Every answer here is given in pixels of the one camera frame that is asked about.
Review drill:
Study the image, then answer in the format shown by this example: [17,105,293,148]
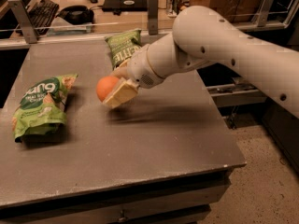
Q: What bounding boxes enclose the grey metal shelf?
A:
[206,77,266,107]

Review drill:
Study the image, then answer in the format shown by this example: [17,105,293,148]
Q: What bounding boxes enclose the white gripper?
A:
[104,44,164,108]

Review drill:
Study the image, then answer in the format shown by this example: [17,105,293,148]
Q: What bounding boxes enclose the light green rice chip bag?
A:
[12,74,78,143]

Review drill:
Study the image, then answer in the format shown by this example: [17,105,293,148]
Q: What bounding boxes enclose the black laptop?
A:
[102,0,148,11]

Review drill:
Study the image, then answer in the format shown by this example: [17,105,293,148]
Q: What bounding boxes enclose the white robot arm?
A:
[104,6,299,118]

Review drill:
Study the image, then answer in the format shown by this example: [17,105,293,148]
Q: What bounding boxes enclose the grey drawer with handle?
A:
[0,176,230,224]

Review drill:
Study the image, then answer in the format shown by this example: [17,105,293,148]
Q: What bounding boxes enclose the dark green kettle chip bag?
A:
[105,29,141,68]

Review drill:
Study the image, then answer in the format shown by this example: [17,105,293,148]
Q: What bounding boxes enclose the shiny snack packet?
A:
[165,0,190,18]

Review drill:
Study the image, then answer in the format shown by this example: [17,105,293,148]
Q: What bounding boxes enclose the black keyboard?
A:
[27,0,59,35]

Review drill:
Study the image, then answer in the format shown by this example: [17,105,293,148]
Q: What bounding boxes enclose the grey metal rail post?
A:
[254,0,274,27]
[8,0,38,44]
[147,0,158,35]

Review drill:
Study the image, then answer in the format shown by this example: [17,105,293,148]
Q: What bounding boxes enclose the black headphones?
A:
[58,6,94,25]

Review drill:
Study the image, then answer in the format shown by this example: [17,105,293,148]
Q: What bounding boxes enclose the orange fruit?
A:
[96,76,119,102]

